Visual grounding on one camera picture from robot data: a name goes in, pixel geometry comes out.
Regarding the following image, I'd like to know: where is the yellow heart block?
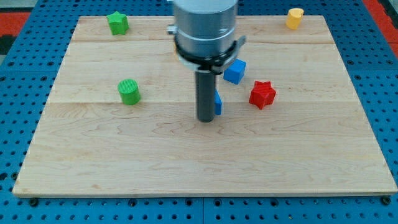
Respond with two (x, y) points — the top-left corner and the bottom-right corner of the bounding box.
(285, 8), (304, 30)

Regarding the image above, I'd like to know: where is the blue cube block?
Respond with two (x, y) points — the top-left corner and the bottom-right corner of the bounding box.
(223, 59), (246, 85)

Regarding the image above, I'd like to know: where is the green star block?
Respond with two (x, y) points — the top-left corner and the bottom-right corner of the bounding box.
(106, 11), (129, 35)

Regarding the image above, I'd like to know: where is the wooden board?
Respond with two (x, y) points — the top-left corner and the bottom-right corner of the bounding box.
(13, 16), (397, 198)

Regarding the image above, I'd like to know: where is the red star block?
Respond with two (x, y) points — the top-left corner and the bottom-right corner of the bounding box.
(249, 80), (277, 110)

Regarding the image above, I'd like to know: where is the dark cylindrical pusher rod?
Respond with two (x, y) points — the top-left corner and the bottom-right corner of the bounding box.
(195, 70), (216, 123)

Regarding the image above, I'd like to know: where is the green cylinder block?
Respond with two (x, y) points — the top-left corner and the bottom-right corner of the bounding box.
(118, 79), (141, 105)

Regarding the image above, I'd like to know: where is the blue triangle block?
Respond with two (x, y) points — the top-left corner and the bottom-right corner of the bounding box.
(215, 90), (223, 115)

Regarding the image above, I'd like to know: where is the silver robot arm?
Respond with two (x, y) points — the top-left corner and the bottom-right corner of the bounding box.
(167, 0), (246, 75)

